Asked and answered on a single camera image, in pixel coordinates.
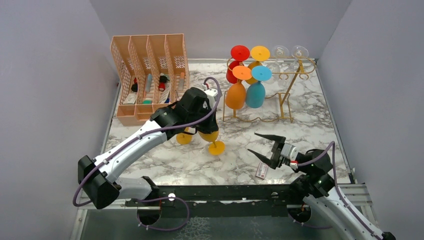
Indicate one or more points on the small red white card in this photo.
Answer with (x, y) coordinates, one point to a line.
(261, 171)

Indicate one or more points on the clear wine glass right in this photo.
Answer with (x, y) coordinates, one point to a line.
(298, 52)

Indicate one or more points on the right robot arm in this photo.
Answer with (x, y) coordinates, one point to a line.
(320, 190)

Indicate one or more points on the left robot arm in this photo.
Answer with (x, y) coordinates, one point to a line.
(99, 177)

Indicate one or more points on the red black marker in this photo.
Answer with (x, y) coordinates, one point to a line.
(162, 83)

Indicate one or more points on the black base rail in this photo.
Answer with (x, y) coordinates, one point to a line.
(215, 201)

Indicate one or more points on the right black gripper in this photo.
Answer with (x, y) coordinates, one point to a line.
(276, 158)

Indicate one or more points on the clear wine glass left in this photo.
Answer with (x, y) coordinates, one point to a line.
(276, 67)

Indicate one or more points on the orange wine glass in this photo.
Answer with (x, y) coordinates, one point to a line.
(236, 94)

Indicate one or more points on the peach plastic file organizer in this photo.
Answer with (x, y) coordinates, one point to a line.
(140, 60)

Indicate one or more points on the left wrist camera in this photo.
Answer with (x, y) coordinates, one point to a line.
(212, 96)

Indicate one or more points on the blue wine glass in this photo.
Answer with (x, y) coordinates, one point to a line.
(255, 94)

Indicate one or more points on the clear wine glass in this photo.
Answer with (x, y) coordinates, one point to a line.
(276, 67)
(298, 52)

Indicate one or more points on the yellow wine glass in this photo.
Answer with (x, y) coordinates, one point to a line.
(259, 53)
(184, 137)
(216, 147)

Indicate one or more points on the gold wire glass rack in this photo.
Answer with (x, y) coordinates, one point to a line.
(303, 69)

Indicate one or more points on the red wine glass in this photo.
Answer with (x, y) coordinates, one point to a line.
(239, 53)

